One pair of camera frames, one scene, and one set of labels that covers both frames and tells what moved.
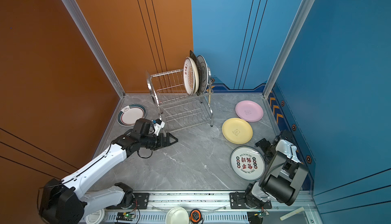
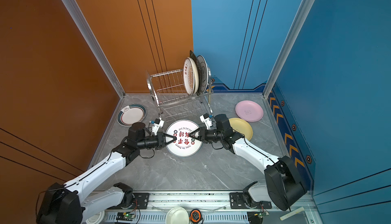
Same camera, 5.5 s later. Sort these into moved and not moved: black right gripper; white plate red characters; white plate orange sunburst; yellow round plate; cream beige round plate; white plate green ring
Moved: white plate red characters; black right gripper
Not moved: yellow round plate; white plate orange sunburst; white plate green ring; cream beige round plate
